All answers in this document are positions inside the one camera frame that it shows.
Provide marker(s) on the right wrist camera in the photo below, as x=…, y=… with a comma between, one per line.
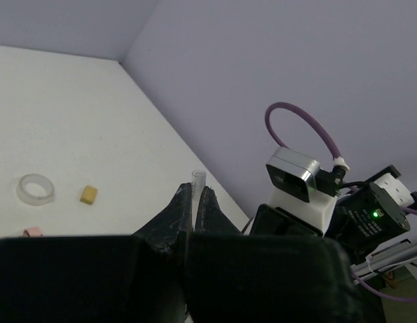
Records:
x=302, y=188

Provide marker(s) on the yellow eraser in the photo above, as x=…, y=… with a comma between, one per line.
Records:
x=88, y=195

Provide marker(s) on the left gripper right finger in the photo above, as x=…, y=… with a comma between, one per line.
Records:
x=236, y=277

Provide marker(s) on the pink white mini stapler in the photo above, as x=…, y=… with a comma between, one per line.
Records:
x=32, y=232

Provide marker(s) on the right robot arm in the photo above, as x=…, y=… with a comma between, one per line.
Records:
x=366, y=217

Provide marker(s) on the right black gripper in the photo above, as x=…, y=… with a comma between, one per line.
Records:
x=277, y=222

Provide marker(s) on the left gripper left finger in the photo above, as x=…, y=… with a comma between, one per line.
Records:
x=128, y=278

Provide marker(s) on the clear tape roll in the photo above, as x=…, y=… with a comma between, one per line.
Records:
x=35, y=190

